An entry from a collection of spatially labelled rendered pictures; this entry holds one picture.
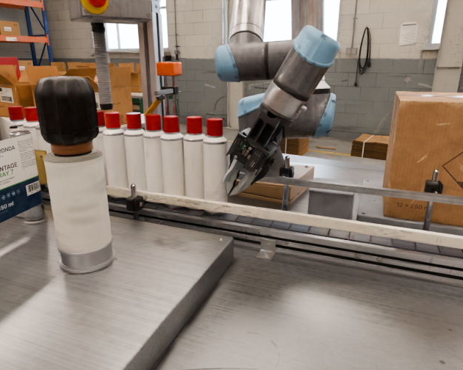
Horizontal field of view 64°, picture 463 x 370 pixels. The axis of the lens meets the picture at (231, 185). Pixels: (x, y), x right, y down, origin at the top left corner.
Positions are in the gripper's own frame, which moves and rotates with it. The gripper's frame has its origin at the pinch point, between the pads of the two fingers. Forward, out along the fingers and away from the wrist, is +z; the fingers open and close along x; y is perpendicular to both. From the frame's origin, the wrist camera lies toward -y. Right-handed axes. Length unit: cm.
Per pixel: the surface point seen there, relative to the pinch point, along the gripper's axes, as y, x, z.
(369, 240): 3.6, 27.7, -9.3
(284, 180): -2.8, 8.1, -7.3
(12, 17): -554, -669, 250
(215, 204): 4.6, -0.8, 3.1
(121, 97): -137, -116, 62
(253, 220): 2.9, 7.6, 2.0
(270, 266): 11.3, 15.4, 3.4
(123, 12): -6.0, -43.5, -17.8
